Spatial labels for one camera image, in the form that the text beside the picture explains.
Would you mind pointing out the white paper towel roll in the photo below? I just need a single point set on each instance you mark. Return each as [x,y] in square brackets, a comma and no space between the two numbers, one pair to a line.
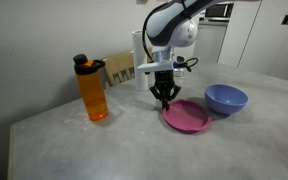
[140,66]

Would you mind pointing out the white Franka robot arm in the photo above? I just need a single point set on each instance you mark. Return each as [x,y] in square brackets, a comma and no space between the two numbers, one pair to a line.
[174,26]

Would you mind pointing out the orange water bottle black cap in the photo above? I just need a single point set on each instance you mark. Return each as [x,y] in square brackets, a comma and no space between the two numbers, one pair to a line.
[92,96]

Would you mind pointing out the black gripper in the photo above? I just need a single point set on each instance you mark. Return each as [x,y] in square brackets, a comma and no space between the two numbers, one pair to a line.
[165,79]

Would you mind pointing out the small glass jar candle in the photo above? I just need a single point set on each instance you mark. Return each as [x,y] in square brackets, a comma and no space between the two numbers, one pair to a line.
[180,72]

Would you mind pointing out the blue plastic bowl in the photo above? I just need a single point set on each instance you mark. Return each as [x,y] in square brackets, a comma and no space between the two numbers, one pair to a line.
[225,98]

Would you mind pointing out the tall white cabinet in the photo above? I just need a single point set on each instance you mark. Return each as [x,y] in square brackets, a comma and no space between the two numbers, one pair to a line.
[267,43]

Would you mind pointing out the pink round lid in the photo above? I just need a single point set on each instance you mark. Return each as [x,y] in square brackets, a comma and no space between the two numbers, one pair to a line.
[187,116]

